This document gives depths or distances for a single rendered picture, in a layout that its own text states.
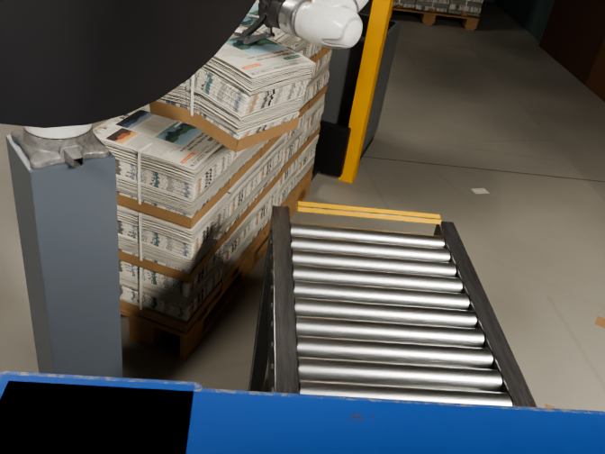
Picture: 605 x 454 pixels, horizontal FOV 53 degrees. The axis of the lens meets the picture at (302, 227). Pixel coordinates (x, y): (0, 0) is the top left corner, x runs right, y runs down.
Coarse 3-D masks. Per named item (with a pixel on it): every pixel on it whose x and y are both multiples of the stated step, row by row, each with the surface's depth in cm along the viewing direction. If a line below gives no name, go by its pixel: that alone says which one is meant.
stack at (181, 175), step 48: (144, 144) 193; (192, 144) 197; (288, 144) 279; (144, 192) 196; (192, 192) 190; (240, 192) 232; (288, 192) 303; (144, 240) 207; (192, 240) 201; (240, 240) 252; (144, 288) 219; (192, 288) 216; (144, 336) 231; (192, 336) 229
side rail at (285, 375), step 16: (272, 208) 178; (288, 208) 178; (272, 224) 172; (288, 224) 171; (272, 240) 166; (288, 240) 165; (272, 256) 161; (288, 256) 159; (272, 272) 156; (288, 272) 153; (272, 288) 150; (288, 288) 148; (272, 304) 145; (288, 304) 143; (272, 320) 143; (288, 320) 139; (272, 336) 139; (288, 336) 134; (272, 352) 135; (288, 352) 130; (272, 368) 129; (288, 368) 127; (272, 384) 128; (288, 384) 123
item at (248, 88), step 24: (240, 48) 170; (264, 48) 175; (288, 48) 179; (216, 72) 163; (240, 72) 158; (264, 72) 160; (288, 72) 168; (216, 96) 166; (240, 96) 161; (264, 96) 166; (288, 96) 177; (216, 120) 169; (240, 120) 163; (264, 120) 173; (288, 120) 184
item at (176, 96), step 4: (184, 84) 172; (176, 88) 173; (180, 88) 172; (184, 88) 172; (172, 92) 175; (176, 92) 174; (180, 92) 173; (184, 92) 172; (164, 96) 178; (168, 96) 176; (172, 96) 176; (176, 96) 174; (180, 96) 173; (184, 96) 172; (160, 100) 180; (164, 100) 179; (168, 100) 177; (172, 100) 176; (176, 100) 175; (180, 100) 174; (184, 100) 173; (172, 104) 177; (176, 104) 176; (180, 104) 175; (184, 104) 174
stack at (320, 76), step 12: (324, 60) 294; (312, 72) 281; (324, 72) 302; (312, 84) 287; (324, 84) 306; (312, 96) 290; (312, 108) 300; (312, 120) 305; (312, 132) 315; (312, 144) 320; (300, 156) 305; (312, 156) 329; (300, 168) 312; (300, 180) 320; (300, 192) 326
